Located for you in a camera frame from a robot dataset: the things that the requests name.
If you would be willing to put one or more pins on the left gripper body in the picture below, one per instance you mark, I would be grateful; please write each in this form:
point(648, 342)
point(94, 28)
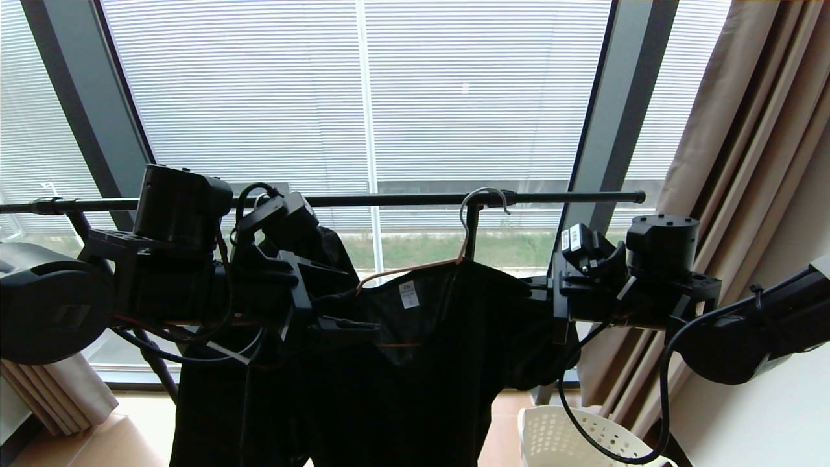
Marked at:
point(266, 292)

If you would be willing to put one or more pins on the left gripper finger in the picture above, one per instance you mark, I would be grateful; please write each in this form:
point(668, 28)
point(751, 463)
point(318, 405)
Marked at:
point(324, 269)
point(343, 326)

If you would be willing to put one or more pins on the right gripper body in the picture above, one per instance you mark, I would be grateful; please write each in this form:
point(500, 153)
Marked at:
point(590, 301)

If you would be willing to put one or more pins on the black garment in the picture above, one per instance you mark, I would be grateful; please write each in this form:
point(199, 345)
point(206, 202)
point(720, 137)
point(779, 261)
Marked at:
point(421, 389)
point(214, 402)

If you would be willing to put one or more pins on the pink clothes hanger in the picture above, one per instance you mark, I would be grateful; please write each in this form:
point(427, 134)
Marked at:
point(463, 227)

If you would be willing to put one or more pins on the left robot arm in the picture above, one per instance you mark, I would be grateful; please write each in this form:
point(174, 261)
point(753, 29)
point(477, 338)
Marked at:
point(52, 305)

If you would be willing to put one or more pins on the black clothes rack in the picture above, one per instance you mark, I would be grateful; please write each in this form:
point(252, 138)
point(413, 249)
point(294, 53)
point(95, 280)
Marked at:
point(402, 200)

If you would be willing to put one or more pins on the white laundry basket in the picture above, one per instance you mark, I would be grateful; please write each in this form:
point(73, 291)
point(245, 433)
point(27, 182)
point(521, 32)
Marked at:
point(570, 441)

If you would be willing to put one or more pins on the window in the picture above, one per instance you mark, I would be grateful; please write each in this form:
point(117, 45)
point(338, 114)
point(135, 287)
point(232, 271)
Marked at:
point(609, 97)

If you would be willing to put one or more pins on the brown curtain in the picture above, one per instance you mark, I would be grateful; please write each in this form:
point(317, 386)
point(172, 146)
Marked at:
point(733, 117)
point(65, 395)

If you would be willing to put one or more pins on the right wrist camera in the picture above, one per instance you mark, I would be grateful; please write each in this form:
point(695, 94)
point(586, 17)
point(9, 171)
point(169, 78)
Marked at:
point(587, 250)

